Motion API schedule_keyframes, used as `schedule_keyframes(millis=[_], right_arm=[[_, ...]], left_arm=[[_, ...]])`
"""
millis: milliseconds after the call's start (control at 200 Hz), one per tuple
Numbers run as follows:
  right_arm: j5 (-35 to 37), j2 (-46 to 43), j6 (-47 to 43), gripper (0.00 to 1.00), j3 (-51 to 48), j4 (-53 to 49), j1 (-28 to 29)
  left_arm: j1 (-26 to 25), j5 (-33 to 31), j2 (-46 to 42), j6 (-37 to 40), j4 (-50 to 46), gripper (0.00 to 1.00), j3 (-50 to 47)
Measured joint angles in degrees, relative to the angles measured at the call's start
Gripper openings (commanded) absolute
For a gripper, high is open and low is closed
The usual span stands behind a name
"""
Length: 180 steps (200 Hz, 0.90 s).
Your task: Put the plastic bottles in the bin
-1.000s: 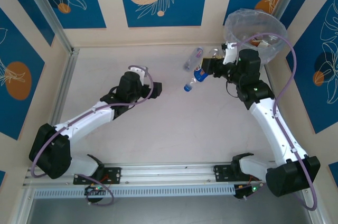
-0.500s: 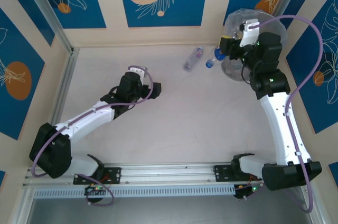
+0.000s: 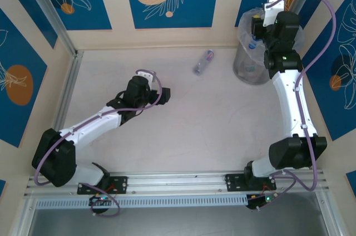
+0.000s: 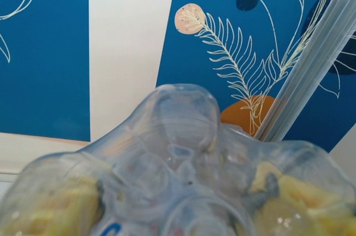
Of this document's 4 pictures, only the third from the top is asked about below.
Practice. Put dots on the aluminium mounting rail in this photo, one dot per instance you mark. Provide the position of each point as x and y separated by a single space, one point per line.
172 183

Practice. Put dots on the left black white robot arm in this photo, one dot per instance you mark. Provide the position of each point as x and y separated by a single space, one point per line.
58 161

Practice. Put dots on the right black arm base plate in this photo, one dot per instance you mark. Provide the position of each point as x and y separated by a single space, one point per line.
233 181

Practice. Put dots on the blue label cola bottle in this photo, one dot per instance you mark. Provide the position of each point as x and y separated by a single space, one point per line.
252 44

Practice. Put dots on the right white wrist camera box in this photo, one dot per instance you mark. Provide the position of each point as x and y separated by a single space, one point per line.
274 9

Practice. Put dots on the grey metal shelf panel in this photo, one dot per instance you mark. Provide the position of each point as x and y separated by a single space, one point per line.
178 222

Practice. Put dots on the small blue label water bottle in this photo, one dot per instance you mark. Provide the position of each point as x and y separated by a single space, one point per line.
204 62

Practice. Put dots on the grey trash bin with liner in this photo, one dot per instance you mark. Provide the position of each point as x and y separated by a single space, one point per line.
246 24

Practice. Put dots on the left aluminium frame post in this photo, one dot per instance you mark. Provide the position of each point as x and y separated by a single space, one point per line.
47 10

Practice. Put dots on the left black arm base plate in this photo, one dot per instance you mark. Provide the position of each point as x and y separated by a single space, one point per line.
122 184

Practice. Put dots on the left small controller board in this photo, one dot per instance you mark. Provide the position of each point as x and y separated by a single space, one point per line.
97 200

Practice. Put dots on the right small controller board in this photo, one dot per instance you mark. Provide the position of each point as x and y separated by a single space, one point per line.
260 201

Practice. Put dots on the small controller board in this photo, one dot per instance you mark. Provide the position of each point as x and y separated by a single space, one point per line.
260 201
97 200

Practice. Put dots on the grey waste bin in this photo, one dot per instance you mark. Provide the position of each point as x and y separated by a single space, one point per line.
250 76

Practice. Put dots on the left aluminium side rail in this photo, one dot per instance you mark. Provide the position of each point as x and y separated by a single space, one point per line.
68 91

